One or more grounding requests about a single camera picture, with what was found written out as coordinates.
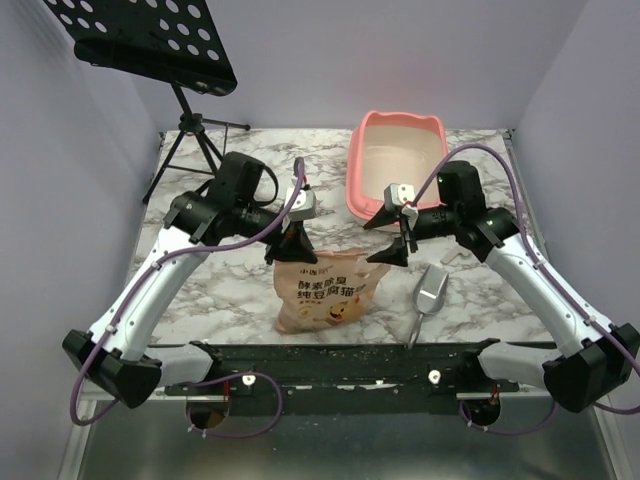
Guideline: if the silver metal scoop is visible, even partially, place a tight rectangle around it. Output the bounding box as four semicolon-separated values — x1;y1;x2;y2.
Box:
406;265;449;349

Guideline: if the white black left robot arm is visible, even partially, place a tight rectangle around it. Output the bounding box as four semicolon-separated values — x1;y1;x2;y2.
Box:
62;152;317;409

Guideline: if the pink plastic litter box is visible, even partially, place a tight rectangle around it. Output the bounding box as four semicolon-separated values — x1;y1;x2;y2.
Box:
346;111;448;224

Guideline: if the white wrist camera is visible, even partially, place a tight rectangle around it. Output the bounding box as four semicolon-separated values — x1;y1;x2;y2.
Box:
286;188;317;222
383;183;419;228

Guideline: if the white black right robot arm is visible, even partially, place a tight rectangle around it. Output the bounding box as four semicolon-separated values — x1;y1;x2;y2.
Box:
364;161;639;413

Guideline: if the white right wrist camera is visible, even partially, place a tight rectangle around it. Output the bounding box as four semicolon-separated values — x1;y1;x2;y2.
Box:
383;183;419;228

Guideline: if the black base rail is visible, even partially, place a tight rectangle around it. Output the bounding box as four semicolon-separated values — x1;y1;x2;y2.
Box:
179;342;519;416

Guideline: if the beige cat litter bag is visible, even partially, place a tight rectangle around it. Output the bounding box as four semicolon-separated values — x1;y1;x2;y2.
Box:
273;248;390;334

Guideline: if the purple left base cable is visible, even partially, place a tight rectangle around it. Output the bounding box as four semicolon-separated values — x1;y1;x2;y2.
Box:
187;372;284;440

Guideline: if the small white plastic bracket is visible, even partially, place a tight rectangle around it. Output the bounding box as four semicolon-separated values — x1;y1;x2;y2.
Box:
440;247;471;265

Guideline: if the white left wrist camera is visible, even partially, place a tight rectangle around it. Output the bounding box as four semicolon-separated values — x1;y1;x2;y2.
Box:
286;188;317;222

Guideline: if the black perforated music stand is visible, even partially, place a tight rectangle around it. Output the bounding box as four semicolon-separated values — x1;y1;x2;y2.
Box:
46;1;251;204

